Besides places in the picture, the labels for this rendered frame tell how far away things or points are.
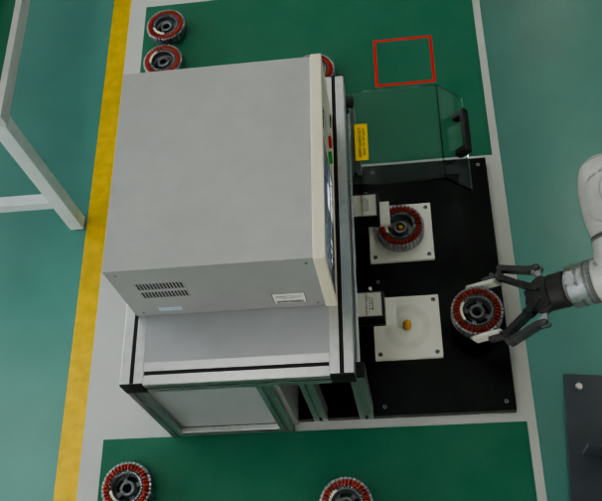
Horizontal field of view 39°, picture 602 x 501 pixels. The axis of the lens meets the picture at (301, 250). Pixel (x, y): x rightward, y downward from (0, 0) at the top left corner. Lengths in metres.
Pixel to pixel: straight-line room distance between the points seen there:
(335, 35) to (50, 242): 1.36
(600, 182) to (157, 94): 0.87
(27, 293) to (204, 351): 1.61
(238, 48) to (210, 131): 0.89
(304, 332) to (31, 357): 1.61
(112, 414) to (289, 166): 0.80
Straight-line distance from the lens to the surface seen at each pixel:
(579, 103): 3.24
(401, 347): 1.92
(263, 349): 1.59
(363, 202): 1.92
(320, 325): 1.59
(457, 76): 2.33
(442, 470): 1.87
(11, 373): 3.05
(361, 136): 1.84
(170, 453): 1.96
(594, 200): 1.76
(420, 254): 2.01
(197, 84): 1.67
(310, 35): 2.45
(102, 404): 2.05
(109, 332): 2.11
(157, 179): 1.56
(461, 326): 1.86
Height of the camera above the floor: 2.58
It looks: 62 degrees down
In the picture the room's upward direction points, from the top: 17 degrees counter-clockwise
